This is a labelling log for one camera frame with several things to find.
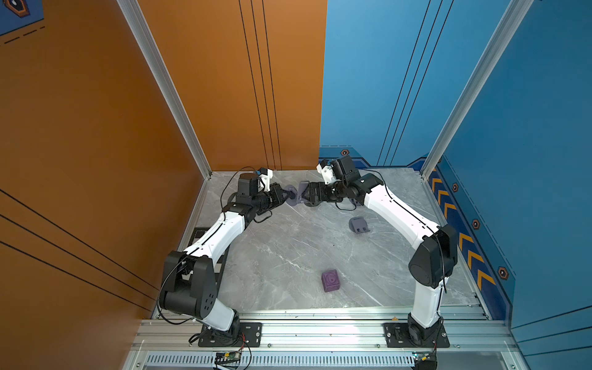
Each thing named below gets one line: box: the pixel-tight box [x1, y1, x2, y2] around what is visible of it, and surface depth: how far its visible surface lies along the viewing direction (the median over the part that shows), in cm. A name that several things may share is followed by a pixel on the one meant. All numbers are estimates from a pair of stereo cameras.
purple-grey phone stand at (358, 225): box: [348, 216, 370, 234], surface depth 101 cm
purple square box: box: [321, 269, 341, 293], surface depth 82 cm
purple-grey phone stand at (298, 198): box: [282, 180, 310, 206], surface depth 83 cm
